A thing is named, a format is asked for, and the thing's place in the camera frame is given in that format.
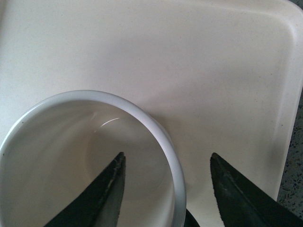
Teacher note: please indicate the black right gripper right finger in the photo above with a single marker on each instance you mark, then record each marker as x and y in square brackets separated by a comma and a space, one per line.
[242, 204]

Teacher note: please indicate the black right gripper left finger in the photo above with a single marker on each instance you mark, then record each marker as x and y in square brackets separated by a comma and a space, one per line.
[100, 203]

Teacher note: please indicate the white smiley mug black handle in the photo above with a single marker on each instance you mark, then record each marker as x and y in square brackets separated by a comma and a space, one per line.
[60, 146]

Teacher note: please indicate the beige rectangular plastic tray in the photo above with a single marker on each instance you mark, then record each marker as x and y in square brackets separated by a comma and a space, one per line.
[220, 76]

